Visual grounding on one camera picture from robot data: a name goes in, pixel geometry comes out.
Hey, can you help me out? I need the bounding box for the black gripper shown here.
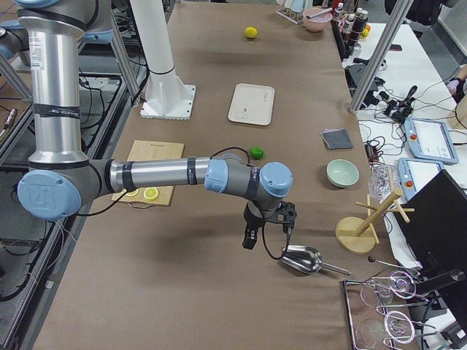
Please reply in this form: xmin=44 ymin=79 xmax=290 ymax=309
xmin=242 ymin=201 xmax=266 ymax=250

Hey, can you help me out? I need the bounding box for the green lime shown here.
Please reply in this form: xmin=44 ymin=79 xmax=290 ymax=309
xmin=250 ymin=147 xmax=264 ymax=160

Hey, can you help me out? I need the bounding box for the yellow lemon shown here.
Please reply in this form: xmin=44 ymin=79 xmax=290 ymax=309
xmin=244 ymin=26 xmax=258 ymax=39

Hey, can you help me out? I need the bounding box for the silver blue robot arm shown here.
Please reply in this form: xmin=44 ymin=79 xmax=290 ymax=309
xmin=18 ymin=1 xmax=296 ymax=249

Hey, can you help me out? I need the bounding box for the cream rabbit tray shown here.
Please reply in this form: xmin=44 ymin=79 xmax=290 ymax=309
xmin=228 ymin=83 xmax=275 ymax=126

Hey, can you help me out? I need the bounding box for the metal scoop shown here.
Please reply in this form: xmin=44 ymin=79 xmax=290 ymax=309
xmin=280 ymin=245 xmax=351 ymax=276

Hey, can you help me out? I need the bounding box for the green bowl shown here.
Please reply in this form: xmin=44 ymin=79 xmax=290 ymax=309
xmin=326 ymin=159 xmax=360 ymax=188

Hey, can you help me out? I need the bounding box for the wooden mug tree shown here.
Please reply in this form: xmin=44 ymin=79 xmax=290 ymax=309
xmin=335 ymin=188 xmax=414 ymax=254

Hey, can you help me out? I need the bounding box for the lemon slice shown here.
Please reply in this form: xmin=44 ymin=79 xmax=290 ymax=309
xmin=143 ymin=187 xmax=160 ymax=201
xmin=126 ymin=189 xmax=139 ymax=197

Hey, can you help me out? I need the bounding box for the grey folded cloth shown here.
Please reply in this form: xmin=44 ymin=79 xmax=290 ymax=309
xmin=320 ymin=128 xmax=353 ymax=150

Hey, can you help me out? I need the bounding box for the wooden cutting board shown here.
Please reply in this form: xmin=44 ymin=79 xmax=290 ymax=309
xmin=118 ymin=140 xmax=185 ymax=209

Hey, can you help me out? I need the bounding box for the blue teach pendant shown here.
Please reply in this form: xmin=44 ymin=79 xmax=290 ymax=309
xmin=404 ymin=117 xmax=459 ymax=165
xmin=397 ymin=157 xmax=444 ymax=201

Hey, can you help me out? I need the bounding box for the black monitor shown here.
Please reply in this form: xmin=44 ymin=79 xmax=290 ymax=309
xmin=398 ymin=170 xmax=466 ymax=330

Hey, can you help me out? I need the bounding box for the pink bowl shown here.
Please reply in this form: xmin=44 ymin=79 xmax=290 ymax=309
xmin=303 ymin=7 xmax=333 ymax=32

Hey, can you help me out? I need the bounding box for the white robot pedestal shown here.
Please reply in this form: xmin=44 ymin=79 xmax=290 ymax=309
xmin=130 ymin=0 xmax=196 ymax=120

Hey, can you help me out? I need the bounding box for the wire glass rack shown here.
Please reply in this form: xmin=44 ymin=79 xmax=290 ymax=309
xmin=343 ymin=270 xmax=438 ymax=349

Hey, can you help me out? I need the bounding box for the aluminium frame post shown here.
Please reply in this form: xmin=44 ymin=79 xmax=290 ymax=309
xmin=348 ymin=0 xmax=413 ymax=114

